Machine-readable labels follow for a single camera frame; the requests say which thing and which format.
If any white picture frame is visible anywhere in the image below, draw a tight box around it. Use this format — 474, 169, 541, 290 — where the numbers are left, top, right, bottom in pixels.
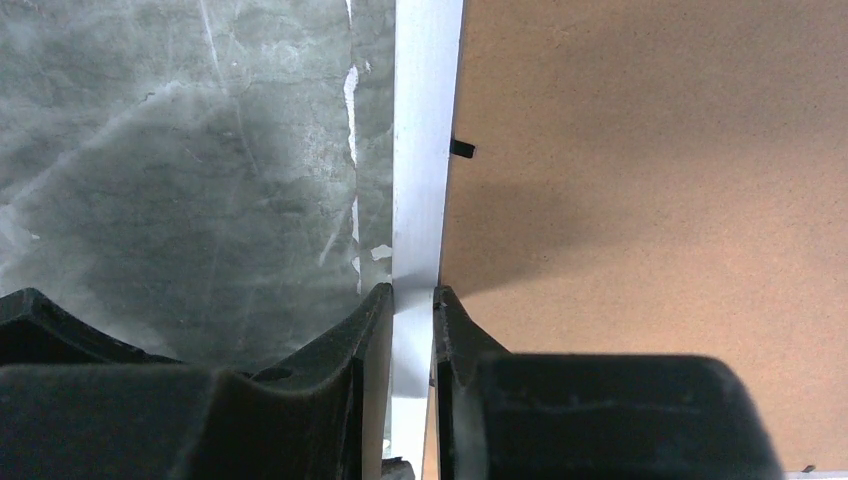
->
390, 0, 465, 478

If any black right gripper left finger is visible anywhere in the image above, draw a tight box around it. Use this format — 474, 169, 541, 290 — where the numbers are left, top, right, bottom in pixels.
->
1, 283, 394, 479

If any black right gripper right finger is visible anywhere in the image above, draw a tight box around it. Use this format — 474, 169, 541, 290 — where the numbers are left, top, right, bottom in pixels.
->
434, 286, 784, 479

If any brown frame backing board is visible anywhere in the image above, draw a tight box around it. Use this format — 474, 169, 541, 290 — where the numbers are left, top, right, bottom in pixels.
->
442, 1, 847, 472

